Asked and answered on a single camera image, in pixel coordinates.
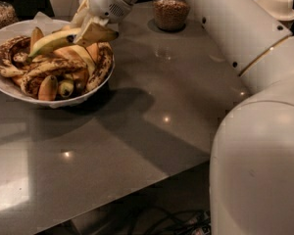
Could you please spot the spotted banana right rim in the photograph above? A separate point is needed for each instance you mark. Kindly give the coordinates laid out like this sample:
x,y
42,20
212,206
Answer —
x,y
102,56

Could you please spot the spotted banana left rim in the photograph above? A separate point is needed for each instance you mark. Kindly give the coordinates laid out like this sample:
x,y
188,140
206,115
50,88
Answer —
x,y
7,51

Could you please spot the brown spotted banana centre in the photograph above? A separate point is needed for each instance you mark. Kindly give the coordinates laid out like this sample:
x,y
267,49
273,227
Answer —
x,y
32,80

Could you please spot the small orange banana front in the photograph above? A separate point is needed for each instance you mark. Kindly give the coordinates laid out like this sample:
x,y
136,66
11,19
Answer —
x,y
48,88

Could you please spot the small green-yellow banana front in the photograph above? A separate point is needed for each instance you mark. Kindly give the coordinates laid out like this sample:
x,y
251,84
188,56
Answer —
x,y
66,88

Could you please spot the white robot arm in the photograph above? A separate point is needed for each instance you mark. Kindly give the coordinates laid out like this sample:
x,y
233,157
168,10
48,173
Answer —
x,y
252,159

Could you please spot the orange banana back right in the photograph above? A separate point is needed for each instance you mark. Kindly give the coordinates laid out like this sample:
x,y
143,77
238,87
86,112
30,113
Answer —
x,y
88,54

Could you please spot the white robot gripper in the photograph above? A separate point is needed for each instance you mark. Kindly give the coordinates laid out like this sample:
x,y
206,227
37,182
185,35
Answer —
x,y
105,0

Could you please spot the glass jar far left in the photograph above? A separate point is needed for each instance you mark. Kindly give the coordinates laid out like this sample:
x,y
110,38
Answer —
x,y
7,14

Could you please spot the yellow banana with blue sticker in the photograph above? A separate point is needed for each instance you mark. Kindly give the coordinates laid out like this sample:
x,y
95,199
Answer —
x,y
64,38

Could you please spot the orange banana tip back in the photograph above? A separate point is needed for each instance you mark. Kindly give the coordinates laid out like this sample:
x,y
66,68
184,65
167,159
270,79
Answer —
x,y
35,36

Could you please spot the glass jar of cereal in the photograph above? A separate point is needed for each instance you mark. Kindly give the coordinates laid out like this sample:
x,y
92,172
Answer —
x,y
170,15

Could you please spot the spotted banana rim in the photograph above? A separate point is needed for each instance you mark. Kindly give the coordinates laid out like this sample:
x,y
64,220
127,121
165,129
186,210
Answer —
x,y
102,56
7,51

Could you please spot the large white bowl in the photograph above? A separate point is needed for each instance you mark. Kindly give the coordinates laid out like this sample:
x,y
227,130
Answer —
x,y
8,87

